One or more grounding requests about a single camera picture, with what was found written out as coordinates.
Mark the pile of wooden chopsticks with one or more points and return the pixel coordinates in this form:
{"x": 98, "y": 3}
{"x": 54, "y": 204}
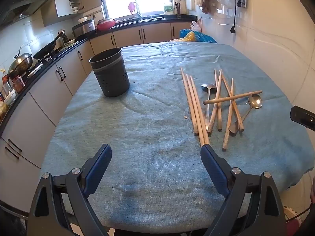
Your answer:
{"x": 194, "y": 108}

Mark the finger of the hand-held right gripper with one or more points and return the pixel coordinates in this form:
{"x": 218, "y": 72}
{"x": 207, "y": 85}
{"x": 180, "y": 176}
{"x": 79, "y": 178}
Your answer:
{"x": 304, "y": 119}

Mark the yellow plastic bag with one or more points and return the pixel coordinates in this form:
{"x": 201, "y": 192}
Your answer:
{"x": 190, "y": 36}

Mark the dark grey utensil holder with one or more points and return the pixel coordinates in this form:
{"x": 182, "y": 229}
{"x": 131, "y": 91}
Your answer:
{"x": 112, "y": 78}

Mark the grey range hood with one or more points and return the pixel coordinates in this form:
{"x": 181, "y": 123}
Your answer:
{"x": 24, "y": 5}

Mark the black gas stove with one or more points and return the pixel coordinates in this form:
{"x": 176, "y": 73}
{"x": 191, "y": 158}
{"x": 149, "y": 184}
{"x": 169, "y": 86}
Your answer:
{"x": 41, "y": 62}

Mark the red spice jar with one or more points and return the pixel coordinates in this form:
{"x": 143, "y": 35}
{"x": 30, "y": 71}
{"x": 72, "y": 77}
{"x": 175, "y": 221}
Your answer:
{"x": 18, "y": 84}

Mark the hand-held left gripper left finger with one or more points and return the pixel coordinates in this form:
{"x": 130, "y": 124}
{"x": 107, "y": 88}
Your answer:
{"x": 98, "y": 172}

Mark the black wok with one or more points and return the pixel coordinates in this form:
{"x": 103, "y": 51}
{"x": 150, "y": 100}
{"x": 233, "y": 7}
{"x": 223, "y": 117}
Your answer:
{"x": 45, "y": 49}

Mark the black kitchen countertop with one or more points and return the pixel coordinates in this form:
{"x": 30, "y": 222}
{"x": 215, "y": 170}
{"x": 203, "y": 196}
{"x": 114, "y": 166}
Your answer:
{"x": 81, "y": 40}

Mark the blue plastic bag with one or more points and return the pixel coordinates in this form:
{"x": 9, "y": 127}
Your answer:
{"x": 205, "y": 37}

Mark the steel spoon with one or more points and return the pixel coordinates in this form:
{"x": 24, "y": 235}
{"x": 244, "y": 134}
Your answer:
{"x": 255, "y": 101}
{"x": 208, "y": 87}

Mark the blue-grey table cloth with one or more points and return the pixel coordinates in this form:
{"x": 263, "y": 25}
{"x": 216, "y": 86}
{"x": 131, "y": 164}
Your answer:
{"x": 147, "y": 127}

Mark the green and white box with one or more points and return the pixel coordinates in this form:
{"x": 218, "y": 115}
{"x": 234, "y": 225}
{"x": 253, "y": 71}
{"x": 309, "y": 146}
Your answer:
{"x": 168, "y": 8}

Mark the beige lower kitchen cabinets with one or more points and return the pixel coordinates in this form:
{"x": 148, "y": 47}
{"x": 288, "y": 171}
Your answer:
{"x": 39, "y": 108}

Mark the steel kitchen sink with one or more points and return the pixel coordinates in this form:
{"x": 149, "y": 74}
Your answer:
{"x": 137, "y": 18}

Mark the pink plastic bag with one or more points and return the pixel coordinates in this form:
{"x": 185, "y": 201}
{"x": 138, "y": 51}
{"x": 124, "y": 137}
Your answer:
{"x": 196, "y": 26}

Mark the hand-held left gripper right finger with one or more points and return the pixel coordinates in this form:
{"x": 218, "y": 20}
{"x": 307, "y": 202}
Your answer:
{"x": 214, "y": 172}

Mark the steel rice cooker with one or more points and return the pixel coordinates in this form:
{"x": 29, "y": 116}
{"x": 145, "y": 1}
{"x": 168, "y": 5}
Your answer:
{"x": 83, "y": 28}

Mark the dark chopsticks in holder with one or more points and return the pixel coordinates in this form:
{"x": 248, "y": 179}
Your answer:
{"x": 177, "y": 9}

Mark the small white bowl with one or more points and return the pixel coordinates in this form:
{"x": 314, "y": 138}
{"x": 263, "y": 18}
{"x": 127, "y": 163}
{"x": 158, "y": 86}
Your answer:
{"x": 82, "y": 19}

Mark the red basin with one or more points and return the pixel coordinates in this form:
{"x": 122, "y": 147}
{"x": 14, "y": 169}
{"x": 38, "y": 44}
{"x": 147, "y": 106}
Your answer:
{"x": 105, "y": 25}

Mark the steel pot with lid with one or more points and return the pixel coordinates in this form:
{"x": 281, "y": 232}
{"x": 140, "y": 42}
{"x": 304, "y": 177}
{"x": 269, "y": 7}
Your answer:
{"x": 21, "y": 61}

